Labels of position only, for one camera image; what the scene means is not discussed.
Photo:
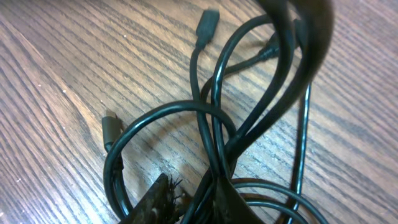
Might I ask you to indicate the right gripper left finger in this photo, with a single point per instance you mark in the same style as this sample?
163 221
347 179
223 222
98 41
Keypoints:
158 205

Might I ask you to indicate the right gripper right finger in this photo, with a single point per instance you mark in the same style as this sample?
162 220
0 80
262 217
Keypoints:
230 208

